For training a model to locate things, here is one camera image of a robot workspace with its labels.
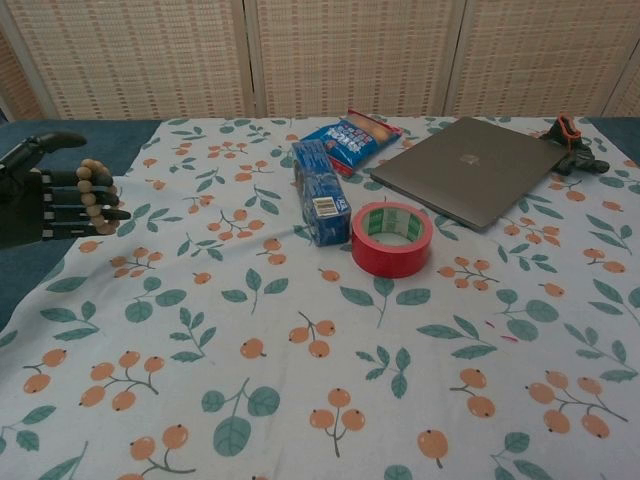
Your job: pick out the red tape roll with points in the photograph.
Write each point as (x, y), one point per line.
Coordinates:
(385, 261)

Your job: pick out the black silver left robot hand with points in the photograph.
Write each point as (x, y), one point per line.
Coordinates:
(20, 210)

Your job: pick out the floral fruit print tablecloth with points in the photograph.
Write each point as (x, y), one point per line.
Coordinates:
(300, 400)

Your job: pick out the blue snack bag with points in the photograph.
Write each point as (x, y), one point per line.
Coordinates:
(345, 137)

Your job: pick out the woven bamboo folding screen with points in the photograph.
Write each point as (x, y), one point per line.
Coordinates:
(350, 50)

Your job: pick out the grey closed laptop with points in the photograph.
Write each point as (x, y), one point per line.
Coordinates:
(465, 170)

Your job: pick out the long blue cardboard box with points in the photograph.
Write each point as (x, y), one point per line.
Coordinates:
(320, 190)

